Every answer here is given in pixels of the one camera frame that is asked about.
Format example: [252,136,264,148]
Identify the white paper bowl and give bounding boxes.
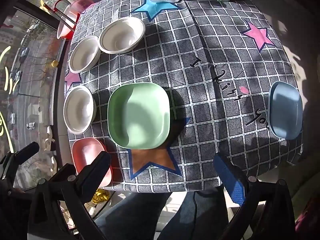
[99,17,146,54]
[63,85,97,134]
[69,35,101,74]

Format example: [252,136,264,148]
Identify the person's leg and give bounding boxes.
[159,187,228,240]
[94,192,173,240]

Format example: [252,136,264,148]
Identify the blue square plate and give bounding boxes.
[267,81,303,139]

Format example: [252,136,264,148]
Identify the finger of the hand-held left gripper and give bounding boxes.
[14,142,40,164]

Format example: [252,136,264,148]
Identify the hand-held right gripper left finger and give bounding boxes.
[28,151,112,240]

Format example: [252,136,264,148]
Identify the person's right leg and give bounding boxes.
[159,187,228,240]

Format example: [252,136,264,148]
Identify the red square bowl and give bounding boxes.
[72,137,113,188]

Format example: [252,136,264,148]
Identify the person's left leg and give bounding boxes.
[94,192,173,240]

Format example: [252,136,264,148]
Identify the metal rod with red tip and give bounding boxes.
[42,3,78,28]

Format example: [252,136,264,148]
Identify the pink plastic basin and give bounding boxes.
[56,0,96,40]

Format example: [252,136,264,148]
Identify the black cable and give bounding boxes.
[191,192,202,233]

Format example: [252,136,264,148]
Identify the grey checkered star tablecloth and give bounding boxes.
[64,0,304,193]

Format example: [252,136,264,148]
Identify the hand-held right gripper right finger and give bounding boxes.
[214,153,304,240]

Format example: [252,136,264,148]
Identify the green square plate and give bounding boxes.
[107,82,172,149]

